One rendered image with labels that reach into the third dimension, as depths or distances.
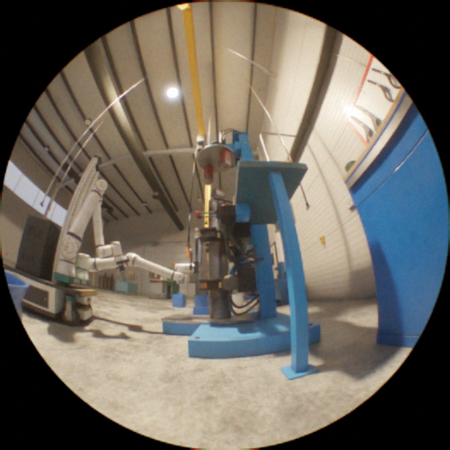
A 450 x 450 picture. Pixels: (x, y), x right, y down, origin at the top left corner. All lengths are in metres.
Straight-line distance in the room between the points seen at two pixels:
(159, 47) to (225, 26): 2.44
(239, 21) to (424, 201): 6.61
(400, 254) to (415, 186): 0.28
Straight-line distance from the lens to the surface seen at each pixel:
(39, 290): 1.59
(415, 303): 0.82
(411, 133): 0.81
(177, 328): 1.56
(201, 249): 3.00
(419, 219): 0.76
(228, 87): 6.97
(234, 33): 6.71
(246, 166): 0.85
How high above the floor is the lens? 0.42
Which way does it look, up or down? 24 degrees up
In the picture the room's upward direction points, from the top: 3 degrees counter-clockwise
